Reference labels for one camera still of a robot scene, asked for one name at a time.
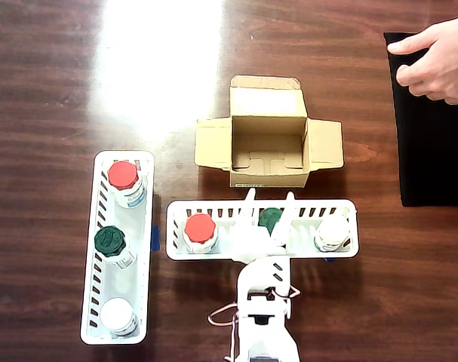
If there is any cardboard box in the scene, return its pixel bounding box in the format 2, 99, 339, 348
194, 75, 345, 189

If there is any red-capped bottle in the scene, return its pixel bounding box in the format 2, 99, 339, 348
182, 213, 220, 254
107, 161, 147, 210

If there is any white slotted plastic tray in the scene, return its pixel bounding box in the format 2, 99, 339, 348
164, 198, 361, 261
80, 149, 156, 346

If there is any pink looped arm cable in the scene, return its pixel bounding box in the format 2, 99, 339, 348
207, 303, 240, 361

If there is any person's bare hand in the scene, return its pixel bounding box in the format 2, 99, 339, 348
386, 17, 458, 106

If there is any green-capped bottle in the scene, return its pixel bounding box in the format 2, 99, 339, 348
94, 225, 136, 269
257, 207, 284, 237

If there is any red white motor cable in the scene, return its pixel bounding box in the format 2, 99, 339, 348
268, 285, 301, 302

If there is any white-capped bottle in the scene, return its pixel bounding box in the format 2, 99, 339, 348
313, 216, 351, 253
100, 296, 141, 338

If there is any black cloth mat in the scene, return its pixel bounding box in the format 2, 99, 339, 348
383, 32, 458, 207

